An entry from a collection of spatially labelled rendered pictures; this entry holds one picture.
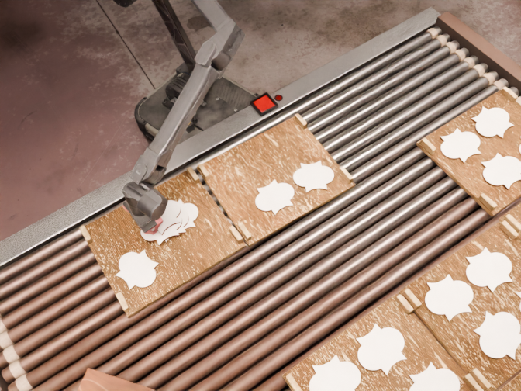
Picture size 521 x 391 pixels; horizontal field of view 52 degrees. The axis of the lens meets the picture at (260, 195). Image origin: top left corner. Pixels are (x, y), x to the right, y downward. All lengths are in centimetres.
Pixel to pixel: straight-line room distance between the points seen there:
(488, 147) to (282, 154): 70
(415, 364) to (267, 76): 221
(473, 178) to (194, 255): 94
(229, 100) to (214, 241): 137
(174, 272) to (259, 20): 238
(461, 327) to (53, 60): 295
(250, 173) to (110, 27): 226
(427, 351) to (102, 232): 104
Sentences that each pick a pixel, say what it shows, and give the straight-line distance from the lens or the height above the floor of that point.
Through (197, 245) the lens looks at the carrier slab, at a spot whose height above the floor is 94.
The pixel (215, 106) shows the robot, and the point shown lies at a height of 26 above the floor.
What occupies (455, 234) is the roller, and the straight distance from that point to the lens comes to 177.
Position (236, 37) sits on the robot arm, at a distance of 154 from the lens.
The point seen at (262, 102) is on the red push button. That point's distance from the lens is 198.
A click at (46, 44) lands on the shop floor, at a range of 388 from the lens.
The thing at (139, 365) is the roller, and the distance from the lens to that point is 159.
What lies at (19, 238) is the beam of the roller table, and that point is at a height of 92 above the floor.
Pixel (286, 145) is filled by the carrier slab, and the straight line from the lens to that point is 184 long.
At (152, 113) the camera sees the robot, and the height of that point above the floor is 24.
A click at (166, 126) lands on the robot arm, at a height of 126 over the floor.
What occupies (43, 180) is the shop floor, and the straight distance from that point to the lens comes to 316.
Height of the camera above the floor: 243
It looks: 59 degrees down
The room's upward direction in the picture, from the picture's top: 4 degrees counter-clockwise
